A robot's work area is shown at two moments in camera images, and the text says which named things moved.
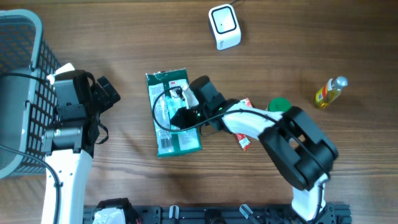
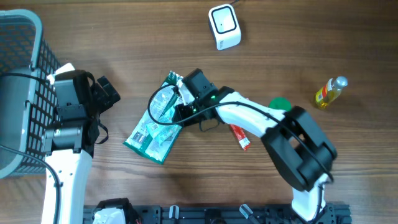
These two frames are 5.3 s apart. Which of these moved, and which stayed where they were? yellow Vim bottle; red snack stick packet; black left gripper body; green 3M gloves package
Moved: green 3M gloves package
Stayed: yellow Vim bottle; black left gripper body; red snack stick packet
